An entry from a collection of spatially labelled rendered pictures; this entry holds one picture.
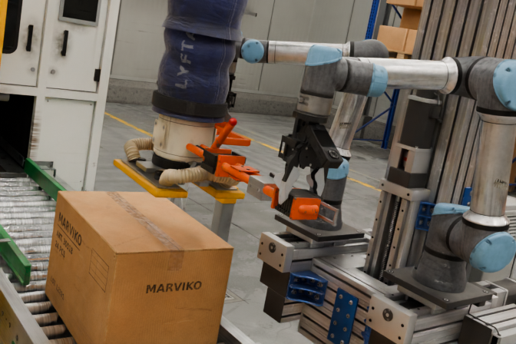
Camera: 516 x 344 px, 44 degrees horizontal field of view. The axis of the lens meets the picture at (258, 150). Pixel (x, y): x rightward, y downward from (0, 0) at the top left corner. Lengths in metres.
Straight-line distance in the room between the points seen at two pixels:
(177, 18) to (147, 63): 9.96
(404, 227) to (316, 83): 0.79
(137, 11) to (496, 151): 10.24
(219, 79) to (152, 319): 0.76
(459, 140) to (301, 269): 0.65
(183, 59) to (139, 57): 9.88
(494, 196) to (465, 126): 0.39
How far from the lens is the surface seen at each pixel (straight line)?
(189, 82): 1.84
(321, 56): 1.41
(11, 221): 3.33
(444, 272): 1.87
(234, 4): 1.85
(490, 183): 1.70
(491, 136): 1.68
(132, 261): 1.95
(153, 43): 11.82
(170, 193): 1.80
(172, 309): 2.08
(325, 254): 2.20
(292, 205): 1.42
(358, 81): 1.45
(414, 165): 2.03
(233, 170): 1.65
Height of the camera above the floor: 1.63
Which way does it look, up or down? 10 degrees down
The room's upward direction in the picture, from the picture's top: 10 degrees clockwise
